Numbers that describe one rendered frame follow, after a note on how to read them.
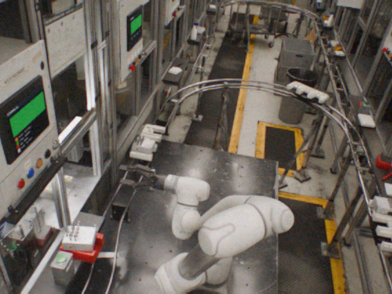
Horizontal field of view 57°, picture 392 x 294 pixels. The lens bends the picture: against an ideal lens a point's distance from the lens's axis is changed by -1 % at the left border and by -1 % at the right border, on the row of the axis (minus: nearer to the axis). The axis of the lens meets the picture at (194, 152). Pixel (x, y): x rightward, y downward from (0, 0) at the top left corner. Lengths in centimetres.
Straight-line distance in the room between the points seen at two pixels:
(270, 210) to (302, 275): 180
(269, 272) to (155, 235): 65
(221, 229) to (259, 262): 97
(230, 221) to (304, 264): 196
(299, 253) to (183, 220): 161
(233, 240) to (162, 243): 98
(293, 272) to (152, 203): 127
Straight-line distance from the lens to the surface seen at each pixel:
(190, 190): 171
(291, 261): 306
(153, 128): 261
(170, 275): 167
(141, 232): 214
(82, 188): 208
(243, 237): 117
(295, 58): 515
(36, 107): 132
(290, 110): 461
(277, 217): 122
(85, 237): 169
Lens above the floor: 229
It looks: 36 degrees down
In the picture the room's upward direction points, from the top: 7 degrees clockwise
